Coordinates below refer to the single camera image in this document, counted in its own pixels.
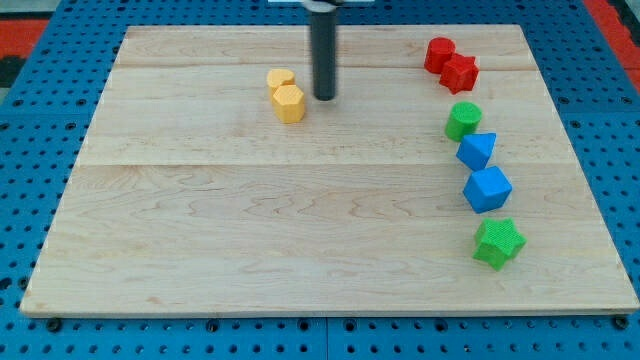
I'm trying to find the yellow hexagon block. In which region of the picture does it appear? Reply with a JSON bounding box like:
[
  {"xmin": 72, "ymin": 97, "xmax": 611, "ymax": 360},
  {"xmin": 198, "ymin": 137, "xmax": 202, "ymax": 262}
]
[{"xmin": 273, "ymin": 85, "xmax": 306, "ymax": 124}]

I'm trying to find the light wooden board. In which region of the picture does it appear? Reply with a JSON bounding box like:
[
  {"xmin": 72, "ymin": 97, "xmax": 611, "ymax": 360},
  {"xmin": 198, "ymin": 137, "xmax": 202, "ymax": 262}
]
[{"xmin": 20, "ymin": 25, "xmax": 639, "ymax": 318}]

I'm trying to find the green cylinder block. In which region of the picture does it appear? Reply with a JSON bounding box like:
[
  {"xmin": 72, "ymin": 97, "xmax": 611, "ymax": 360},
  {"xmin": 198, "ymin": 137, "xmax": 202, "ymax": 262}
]
[{"xmin": 445, "ymin": 101, "xmax": 483, "ymax": 142}]

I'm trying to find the blue triangle block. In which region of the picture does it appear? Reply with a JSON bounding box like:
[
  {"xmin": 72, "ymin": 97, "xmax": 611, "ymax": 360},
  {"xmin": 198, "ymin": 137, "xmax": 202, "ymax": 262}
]
[{"xmin": 456, "ymin": 133, "xmax": 497, "ymax": 171}]

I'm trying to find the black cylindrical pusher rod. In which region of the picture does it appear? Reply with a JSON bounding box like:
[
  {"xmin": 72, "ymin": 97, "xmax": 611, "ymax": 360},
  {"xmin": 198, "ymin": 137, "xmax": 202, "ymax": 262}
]
[{"xmin": 302, "ymin": 0, "xmax": 344, "ymax": 101}]

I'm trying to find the blue cube block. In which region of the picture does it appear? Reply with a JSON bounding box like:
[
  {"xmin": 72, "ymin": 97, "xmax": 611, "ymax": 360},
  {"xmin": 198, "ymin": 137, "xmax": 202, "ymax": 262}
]
[{"xmin": 463, "ymin": 166, "xmax": 513, "ymax": 213}]

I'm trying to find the red star block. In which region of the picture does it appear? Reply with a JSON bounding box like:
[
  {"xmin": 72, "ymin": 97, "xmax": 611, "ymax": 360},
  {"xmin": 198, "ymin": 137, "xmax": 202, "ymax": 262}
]
[{"xmin": 439, "ymin": 53, "xmax": 479, "ymax": 94}]

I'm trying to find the red cylinder block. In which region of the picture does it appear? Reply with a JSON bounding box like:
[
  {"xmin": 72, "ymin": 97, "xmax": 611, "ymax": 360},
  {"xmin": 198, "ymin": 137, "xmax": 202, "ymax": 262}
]
[{"xmin": 424, "ymin": 37, "xmax": 456, "ymax": 74}]

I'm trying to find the green star block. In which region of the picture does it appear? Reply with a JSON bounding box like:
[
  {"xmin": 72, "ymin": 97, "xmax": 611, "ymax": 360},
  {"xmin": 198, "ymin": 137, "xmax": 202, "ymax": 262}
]
[{"xmin": 472, "ymin": 218, "xmax": 527, "ymax": 271}]

